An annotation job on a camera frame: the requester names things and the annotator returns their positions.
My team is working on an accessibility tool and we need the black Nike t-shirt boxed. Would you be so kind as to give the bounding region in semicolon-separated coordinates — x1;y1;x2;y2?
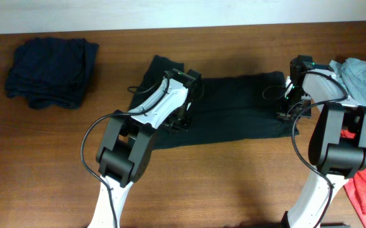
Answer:
129;54;300;150

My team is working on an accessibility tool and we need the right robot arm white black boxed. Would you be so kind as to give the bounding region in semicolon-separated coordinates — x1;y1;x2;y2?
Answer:
276;55;366;228

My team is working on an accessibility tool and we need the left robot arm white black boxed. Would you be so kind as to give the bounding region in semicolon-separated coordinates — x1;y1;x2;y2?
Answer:
87;69;204;228

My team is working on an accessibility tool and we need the folded navy blue garment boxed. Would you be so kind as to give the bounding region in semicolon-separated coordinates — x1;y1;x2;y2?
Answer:
4;37;99;110

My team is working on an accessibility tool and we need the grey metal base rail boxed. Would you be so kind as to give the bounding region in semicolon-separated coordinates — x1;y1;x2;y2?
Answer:
320;223;351;228

